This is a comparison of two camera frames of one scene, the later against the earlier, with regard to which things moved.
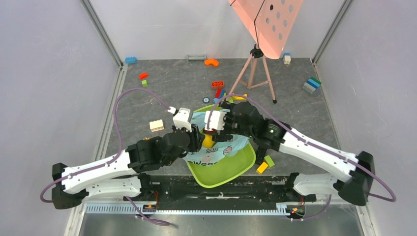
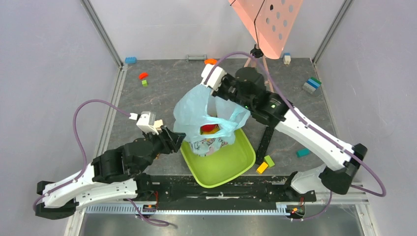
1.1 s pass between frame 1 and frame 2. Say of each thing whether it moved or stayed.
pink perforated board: stayed
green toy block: stayed
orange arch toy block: stayed
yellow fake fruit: moved
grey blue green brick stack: stayed
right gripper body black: moved
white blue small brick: stayed
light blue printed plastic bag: moved
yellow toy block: stayed
